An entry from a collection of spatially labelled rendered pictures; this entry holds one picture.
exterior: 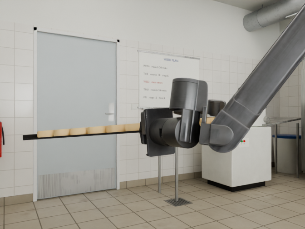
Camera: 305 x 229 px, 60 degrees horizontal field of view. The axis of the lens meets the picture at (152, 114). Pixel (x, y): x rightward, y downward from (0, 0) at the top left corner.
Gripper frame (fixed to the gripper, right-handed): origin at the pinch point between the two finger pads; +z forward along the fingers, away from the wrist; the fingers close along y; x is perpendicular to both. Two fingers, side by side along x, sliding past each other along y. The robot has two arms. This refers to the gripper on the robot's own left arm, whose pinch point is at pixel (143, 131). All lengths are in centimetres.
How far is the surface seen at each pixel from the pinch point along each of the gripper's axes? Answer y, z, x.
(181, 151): 51, 297, 201
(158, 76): -67, 290, 163
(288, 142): 51, 251, 394
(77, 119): -8, 291, 40
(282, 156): 77, 261, 391
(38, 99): -36, 288, -5
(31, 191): 73, 289, -18
